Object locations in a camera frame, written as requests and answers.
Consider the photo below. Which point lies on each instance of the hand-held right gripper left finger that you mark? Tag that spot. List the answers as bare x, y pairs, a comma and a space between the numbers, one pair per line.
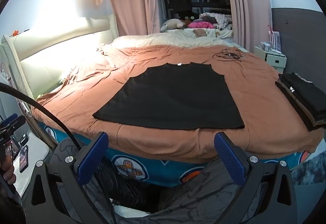
93, 159

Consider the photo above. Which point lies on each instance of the striped gift bag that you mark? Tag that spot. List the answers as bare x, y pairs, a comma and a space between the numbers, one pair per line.
274, 37

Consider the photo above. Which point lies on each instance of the person's left forearm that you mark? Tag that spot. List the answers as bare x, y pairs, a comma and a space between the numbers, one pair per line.
10, 203

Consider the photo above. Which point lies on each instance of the black t-shirt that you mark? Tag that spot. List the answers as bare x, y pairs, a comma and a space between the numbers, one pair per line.
173, 96

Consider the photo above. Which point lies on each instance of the black plush toy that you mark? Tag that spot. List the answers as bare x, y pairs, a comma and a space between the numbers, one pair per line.
188, 16

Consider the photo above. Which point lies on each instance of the brown blanket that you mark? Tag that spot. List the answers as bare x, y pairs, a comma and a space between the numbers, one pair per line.
89, 91

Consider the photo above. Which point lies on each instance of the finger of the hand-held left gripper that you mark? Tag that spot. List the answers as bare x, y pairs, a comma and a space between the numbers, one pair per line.
12, 120

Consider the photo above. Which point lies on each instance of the white side table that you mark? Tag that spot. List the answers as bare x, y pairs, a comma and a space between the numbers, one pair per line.
35, 155

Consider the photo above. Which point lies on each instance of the brown teddy bear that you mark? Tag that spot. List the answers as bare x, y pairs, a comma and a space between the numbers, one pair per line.
200, 32

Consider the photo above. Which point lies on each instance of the stack of folded dark clothes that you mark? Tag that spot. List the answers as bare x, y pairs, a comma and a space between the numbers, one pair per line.
305, 96

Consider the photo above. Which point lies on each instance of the cream padded headboard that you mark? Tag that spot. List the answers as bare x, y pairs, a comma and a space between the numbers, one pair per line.
63, 46

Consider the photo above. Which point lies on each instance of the cream plush toy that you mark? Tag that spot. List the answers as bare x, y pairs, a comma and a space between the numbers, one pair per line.
173, 24

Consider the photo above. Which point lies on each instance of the pile of loose clothes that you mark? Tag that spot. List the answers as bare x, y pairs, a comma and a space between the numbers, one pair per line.
219, 19

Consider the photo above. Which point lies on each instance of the person's left hand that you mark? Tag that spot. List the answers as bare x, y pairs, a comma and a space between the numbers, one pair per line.
7, 171

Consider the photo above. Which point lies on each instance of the blue printed bed sheet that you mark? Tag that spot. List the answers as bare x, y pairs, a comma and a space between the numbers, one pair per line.
158, 168

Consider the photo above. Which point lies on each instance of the person's grey patterned pants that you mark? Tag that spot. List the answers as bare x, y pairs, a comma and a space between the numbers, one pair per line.
198, 201

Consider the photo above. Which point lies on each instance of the pink cloth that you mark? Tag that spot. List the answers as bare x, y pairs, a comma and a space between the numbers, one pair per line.
201, 25

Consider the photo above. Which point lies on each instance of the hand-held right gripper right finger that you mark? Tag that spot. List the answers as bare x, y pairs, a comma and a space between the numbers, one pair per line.
229, 160

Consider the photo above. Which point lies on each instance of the smartphone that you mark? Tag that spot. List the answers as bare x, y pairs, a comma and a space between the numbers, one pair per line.
23, 159

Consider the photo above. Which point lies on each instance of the cream bed sheet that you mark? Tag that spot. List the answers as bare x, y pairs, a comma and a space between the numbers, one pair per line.
163, 39

